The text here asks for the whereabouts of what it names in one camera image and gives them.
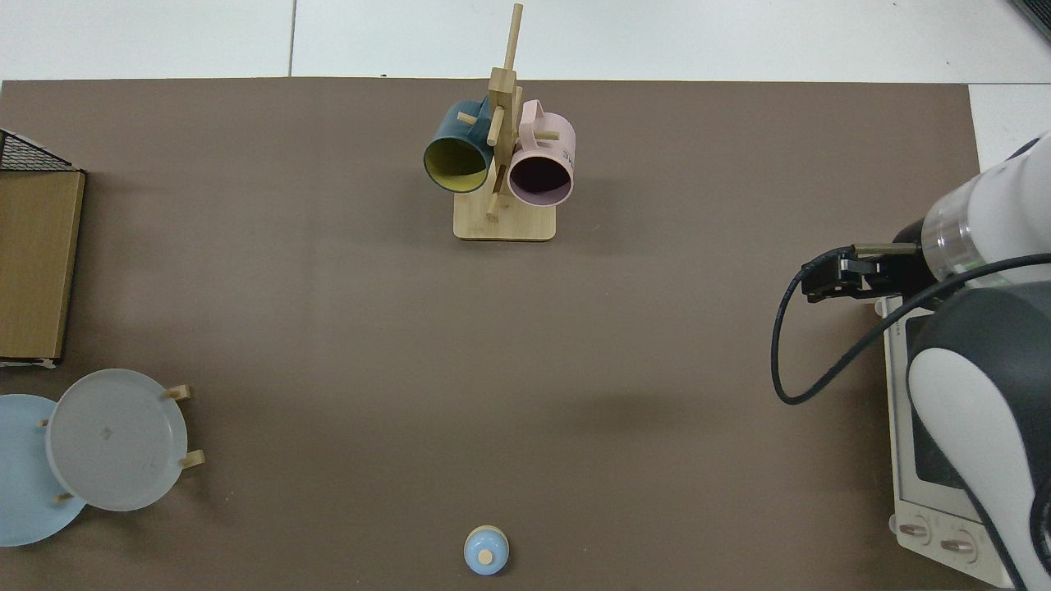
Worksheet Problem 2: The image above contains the grey plate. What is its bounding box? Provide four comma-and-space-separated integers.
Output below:
45, 369, 189, 513

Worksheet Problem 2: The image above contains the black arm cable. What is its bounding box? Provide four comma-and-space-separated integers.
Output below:
770, 242, 1051, 405

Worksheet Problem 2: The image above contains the wooden plate rack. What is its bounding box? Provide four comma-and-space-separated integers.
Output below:
37, 383, 206, 504

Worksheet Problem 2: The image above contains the teal cup with yellow inside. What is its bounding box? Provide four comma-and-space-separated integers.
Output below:
423, 98, 495, 195

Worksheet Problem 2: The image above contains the pink cup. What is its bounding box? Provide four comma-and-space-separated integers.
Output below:
507, 99, 577, 208

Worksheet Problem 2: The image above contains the brown table cloth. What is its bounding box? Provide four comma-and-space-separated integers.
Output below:
0, 78, 990, 591

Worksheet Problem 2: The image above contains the wire basket with wooden floor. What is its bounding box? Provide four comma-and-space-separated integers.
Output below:
0, 129, 87, 369

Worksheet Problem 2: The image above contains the small blue round thing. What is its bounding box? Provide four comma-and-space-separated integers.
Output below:
463, 525, 511, 576

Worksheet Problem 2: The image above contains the dark grey device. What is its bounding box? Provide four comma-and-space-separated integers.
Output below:
1008, 0, 1051, 42

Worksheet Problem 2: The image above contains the light blue plate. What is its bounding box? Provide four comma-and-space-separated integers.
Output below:
0, 394, 88, 547

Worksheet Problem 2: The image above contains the pale toaster oven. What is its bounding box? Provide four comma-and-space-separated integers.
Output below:
874, 295, 1019, 589

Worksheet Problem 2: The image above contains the wooden cup stand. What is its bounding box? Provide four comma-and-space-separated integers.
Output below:
453, 3, 559, 242

